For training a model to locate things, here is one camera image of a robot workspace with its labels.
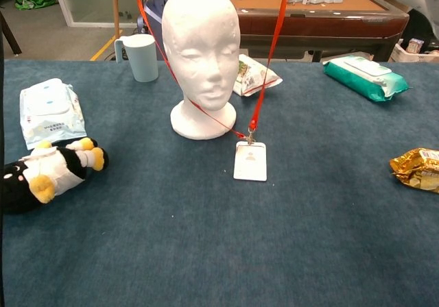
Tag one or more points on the white ID badge holder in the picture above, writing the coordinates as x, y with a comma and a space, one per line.
250, 166

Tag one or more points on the black penguin plush toy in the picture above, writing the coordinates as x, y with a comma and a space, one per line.
17, 197

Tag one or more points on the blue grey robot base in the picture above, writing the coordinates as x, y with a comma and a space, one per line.
154, 15

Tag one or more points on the white foam mannequin head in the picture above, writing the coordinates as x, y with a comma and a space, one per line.
200, 46

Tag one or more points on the wooden pole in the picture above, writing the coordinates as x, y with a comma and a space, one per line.
116, 9

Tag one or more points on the brown mahjong table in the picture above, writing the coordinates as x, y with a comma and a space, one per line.
308, 26

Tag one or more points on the light blue plastic cup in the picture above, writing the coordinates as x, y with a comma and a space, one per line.
144, 60

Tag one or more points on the white printed snack bag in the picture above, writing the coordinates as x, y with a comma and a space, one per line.
250, 77

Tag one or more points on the green bag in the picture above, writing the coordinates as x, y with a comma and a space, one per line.
34, 2

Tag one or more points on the green wet wipes pack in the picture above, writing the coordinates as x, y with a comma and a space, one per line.
363, 77

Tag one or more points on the dark table leg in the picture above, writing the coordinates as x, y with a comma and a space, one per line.
8, 34

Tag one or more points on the white plastic basket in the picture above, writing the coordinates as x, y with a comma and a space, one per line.
401, 55

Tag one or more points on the black bag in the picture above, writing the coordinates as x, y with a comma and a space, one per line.
416, 29

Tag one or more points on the small white carton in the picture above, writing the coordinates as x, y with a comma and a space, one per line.
415, 45

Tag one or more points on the light blue wet wipes pack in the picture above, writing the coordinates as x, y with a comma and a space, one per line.
51, 115

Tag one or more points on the gold foil snack bag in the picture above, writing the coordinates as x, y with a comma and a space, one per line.
416, 170

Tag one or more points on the white glass door frame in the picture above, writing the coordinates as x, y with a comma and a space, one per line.
67, 12

